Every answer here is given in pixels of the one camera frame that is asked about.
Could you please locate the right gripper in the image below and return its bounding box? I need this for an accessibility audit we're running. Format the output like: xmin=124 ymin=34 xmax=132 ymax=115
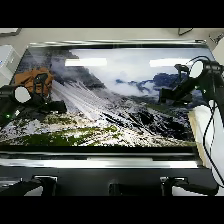
xmin=157 ymin=86 xmax=194 ymax=105

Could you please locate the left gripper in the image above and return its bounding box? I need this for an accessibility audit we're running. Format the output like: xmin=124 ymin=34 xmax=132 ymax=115
xmin=45 ymin=99 xmax=68 ymax=114

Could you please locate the orange-brown garment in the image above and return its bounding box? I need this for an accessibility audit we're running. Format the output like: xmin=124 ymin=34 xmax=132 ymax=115
xmin=14 ymin=67 xmax=55 ymax=98

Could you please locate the white box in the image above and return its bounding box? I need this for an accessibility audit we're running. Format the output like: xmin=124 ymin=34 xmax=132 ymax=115
xmin=0 ymin=44 xmax=21 ymax=88

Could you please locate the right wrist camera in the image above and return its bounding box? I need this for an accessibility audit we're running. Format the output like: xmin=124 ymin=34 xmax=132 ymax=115
xmin=174 ymin=63 xmax=191 ymax=83

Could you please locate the black cable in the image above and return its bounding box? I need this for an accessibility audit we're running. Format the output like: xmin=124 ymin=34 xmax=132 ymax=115
xmin=202 ymin=99 xmax=224 ymax=188

